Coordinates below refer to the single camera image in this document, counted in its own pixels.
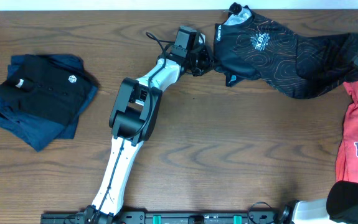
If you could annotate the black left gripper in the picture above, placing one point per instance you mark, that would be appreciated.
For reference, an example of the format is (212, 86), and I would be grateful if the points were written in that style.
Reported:
(208, 61)

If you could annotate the black orange-patterned jersey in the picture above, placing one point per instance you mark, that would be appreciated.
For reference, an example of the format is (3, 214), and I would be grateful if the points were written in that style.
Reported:
(249, 46)

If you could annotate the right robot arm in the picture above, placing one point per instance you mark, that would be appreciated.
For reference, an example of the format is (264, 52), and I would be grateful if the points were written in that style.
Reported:
(341, 205)

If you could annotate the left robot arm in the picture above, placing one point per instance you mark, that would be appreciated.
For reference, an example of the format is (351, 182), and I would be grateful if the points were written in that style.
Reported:
(132, 121)

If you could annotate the navy blue folded shirt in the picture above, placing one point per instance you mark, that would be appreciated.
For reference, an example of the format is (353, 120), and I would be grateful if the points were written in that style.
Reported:
(33, 130)

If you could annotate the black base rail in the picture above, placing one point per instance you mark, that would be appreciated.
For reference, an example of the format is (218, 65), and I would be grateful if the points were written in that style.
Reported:
(163, 218)

